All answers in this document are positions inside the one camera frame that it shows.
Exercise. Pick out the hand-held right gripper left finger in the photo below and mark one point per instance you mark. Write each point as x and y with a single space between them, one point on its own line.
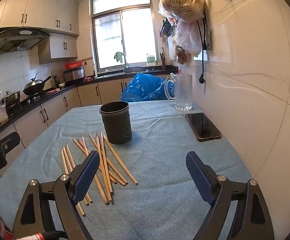
88 172

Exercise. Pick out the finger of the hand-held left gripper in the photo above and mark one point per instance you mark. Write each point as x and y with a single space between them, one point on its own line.
11 142

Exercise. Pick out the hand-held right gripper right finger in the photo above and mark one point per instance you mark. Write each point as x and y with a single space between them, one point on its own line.
197 175

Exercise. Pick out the bunch of wooden chopsticks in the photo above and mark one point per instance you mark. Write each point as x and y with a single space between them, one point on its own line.
104 160

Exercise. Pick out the dark grey chopstick holder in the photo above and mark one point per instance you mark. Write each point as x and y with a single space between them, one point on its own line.
116 125

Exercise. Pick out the beige lower cabinets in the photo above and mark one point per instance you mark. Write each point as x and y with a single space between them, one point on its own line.
34 120

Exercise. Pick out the beige cabinets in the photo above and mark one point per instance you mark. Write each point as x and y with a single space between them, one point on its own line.
34 120
39 7

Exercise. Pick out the black kitchen countertop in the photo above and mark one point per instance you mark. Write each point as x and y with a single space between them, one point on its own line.
17 108

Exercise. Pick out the light blue table cloth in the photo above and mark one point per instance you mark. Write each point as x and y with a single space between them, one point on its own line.
160 180

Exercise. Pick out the steel pot with lid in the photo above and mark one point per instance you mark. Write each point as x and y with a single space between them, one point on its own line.
12 97

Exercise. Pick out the black gas stove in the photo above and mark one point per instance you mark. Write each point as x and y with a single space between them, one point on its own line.
32 98

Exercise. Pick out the black smartphone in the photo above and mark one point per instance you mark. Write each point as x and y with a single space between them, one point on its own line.
202 126

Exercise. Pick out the steel wok with lid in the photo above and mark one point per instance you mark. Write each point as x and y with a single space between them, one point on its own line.
34 85

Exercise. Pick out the dark electric kettle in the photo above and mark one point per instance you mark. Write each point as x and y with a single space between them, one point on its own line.
56 80

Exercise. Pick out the clear glass pitcher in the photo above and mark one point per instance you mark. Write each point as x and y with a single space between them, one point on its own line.
183 92

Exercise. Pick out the silver rice cooker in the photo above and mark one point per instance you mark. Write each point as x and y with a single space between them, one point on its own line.
74 76

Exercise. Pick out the red plastic basin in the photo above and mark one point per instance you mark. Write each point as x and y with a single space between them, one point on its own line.
72 65

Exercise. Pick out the blue plastic bag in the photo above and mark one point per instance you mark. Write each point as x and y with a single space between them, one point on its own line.
145 87

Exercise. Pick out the range hood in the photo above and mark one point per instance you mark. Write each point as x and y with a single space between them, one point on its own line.
14 38

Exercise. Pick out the kitchen sink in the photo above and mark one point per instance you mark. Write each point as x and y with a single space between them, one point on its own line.
119 72

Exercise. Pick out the kitchen faucet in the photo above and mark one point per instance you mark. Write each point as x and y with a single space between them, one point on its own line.
124 61

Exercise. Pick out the dark chopsticks in counter holder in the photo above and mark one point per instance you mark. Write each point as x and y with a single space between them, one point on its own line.
163 60

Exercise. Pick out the green cloth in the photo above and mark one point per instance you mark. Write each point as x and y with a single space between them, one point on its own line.
119 56

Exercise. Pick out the clear hanging bag brown contents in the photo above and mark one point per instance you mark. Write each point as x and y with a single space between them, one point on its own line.
183 55

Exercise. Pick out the white cutting board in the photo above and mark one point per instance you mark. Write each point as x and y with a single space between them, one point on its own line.
171 47

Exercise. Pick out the white hanging plastic bag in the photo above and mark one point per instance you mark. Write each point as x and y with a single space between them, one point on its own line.
188 37

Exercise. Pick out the beige upper cabinets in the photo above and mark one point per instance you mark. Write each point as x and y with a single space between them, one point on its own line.
39 7

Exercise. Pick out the kitchen window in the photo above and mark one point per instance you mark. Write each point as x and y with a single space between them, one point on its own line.
124 35

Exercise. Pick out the yellowish hanging plastic bag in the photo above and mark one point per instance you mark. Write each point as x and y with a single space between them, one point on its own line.
182 2

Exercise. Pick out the small beige wall cabinet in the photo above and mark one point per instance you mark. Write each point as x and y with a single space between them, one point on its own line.
59 47

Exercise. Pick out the wall socket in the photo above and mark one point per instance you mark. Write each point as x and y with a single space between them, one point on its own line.
208 40

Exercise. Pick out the black wall shelf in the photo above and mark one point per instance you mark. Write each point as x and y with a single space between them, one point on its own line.
166 27

